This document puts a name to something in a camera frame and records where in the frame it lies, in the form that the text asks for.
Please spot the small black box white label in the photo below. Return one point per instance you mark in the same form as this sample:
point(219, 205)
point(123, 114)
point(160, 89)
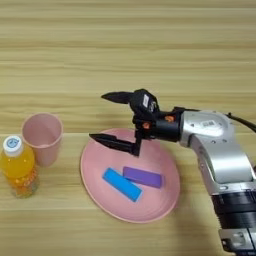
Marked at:
point(144, 101)

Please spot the pink plastic cup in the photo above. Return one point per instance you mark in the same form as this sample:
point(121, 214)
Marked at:
point(42, 138)

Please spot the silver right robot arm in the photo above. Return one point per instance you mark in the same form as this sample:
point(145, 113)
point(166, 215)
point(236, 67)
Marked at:
point(220, 153)

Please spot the pink round plate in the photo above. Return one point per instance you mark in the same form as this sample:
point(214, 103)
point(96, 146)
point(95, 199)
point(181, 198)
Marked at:
point(156, 200)

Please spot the purple rectangular block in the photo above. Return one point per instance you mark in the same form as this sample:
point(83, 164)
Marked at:
point(142, 177)

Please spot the orange juice bottle white cap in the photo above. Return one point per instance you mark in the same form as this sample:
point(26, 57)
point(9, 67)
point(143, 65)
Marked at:
point(18, 166)

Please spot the blue rectangular block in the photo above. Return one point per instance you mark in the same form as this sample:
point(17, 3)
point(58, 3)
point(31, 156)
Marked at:
point(121, 184)

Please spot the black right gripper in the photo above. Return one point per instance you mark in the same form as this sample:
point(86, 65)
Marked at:
point(163, 128)

